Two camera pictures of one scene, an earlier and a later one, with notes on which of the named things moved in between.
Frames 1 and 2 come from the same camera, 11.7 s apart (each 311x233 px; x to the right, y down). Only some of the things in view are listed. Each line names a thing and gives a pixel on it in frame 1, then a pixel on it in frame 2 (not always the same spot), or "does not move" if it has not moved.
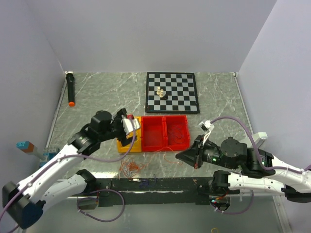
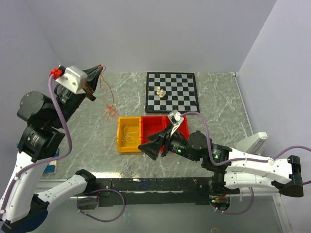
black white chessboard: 171,92 does not move
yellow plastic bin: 136,146 does not move
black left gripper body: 117,127 to 69,103
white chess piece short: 161,95 does not move
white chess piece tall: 159,91 does not move
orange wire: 129,169 to 110,109
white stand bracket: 259,138 does not move
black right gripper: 192,156 to 152,149
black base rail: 155,191 does not move
